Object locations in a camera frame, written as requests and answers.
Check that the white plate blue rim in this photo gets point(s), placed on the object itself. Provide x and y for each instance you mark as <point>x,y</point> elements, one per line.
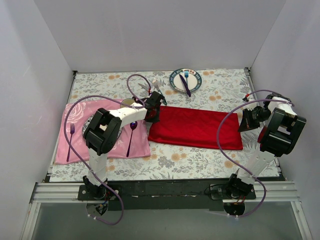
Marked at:
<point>194,80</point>

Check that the red cloth napkin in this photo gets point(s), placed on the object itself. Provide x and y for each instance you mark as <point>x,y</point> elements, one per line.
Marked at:
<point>196,128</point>

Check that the teal handled fork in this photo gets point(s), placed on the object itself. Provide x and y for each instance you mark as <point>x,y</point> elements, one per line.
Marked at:
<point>156,85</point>

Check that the cream enamel mug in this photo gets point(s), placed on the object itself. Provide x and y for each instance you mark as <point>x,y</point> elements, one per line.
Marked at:
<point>127,102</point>

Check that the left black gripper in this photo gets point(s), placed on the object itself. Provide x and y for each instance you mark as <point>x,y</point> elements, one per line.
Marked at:
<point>155,99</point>

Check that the pink floral placemat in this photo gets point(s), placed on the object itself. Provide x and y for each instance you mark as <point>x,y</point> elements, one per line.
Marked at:
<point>79,114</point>

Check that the teal handled knife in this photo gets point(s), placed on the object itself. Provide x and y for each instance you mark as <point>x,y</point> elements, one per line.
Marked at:
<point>144,87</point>

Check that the purple knife on plate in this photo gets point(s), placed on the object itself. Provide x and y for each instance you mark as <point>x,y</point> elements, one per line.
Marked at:
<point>185,85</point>

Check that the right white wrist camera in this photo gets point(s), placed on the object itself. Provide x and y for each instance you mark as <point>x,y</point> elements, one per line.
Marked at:
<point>250,102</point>

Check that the purple spoon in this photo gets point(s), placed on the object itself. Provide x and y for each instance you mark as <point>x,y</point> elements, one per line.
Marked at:
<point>133,126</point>

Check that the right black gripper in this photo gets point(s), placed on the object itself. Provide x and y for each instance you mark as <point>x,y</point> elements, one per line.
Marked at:
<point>250,118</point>

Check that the blue floral plate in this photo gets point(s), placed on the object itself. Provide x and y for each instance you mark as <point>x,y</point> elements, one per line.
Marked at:
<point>85,125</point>

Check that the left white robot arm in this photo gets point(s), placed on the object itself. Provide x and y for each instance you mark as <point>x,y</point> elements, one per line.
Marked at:
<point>103,131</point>

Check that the blue fork on plate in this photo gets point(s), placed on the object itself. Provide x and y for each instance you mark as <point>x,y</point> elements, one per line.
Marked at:
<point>186,75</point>

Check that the purple fork on placemat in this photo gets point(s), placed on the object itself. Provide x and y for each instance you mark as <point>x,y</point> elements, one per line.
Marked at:
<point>72,131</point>

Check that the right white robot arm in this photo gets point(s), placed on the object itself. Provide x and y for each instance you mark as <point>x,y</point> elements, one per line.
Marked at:
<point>278,137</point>

